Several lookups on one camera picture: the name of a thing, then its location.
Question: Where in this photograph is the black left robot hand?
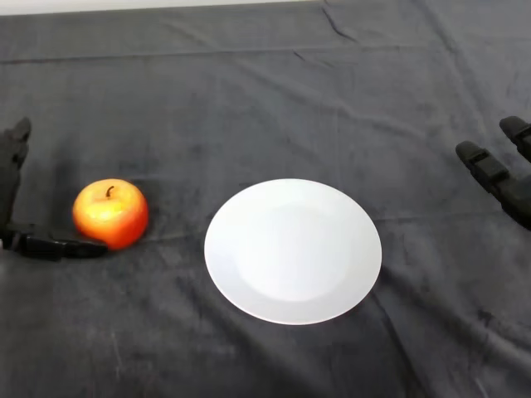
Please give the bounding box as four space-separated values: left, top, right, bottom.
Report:
0 117 110 262

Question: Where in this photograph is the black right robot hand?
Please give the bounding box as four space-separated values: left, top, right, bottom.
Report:
455 115 531 231

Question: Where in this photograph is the red yellow apple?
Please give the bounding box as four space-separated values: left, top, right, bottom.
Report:
72 178 149 251

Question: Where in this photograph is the white round plate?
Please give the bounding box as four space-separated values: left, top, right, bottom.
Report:
203 177 383 326

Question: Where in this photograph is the black cloth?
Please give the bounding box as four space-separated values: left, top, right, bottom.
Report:
0 0 531 398

